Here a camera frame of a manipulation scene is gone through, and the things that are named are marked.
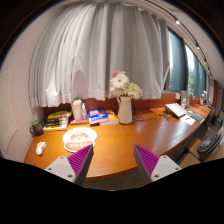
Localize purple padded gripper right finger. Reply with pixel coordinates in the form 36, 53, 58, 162
133, 144, 181, 185

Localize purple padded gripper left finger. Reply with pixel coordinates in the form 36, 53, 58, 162
46, 145, 93, 186

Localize round cartoon mouse pad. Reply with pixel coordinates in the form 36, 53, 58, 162
62, 127, 97, 152

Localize white computer mouse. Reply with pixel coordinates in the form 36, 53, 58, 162
36, 142, 47, 156

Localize stack of books yellow cover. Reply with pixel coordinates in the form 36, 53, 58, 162
42, 111, 71, 131

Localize dark green mug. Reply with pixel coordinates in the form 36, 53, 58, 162
30, 120, 44, 136

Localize white ceramic vase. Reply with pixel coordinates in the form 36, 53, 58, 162
118, 96, 132, 124

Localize small sanitizer bottle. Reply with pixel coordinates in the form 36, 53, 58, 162
81, 103, 87, 120

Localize white paper sheet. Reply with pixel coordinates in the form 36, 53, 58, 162
180, 115, 195, 125

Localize yellow book under blue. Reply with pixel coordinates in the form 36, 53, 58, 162
100, 112, 119, 126

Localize white laptop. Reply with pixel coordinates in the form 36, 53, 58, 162
165, 103, 187, 118

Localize white tissue cup container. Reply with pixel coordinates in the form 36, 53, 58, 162
71, 99, 82, 120

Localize black chair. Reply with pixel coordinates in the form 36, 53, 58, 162
197, 129, 224, 162

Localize dark tablet on desk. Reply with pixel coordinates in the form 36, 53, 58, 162
190, 114, 204, 123

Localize white and pink flowers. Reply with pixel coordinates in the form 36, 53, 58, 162
110, 71, 143, 100

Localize grey window curtain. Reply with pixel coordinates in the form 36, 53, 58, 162
169, 32, 186, 92

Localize white curtain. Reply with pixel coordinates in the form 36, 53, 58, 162
29, 2, 170, 107

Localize black cable on desk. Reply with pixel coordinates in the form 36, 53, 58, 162
132, 99, 164, 122

